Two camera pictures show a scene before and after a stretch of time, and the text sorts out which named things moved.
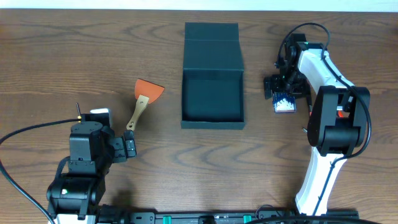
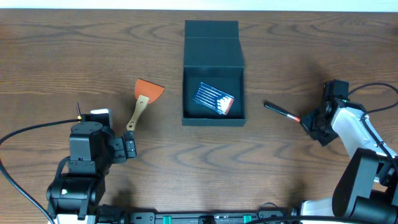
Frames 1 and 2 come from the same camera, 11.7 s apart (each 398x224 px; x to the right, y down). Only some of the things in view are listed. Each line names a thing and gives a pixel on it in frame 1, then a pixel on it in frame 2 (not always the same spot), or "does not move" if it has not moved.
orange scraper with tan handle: (145, 93) does not move
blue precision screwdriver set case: (283, 102) → (213, 99)
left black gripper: (120, 149) does not move
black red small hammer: (310, 110) → (282, 111)
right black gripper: (303, 89) → (306, 122)
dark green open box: (212, 86) does not move
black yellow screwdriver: (79, 116) does not move
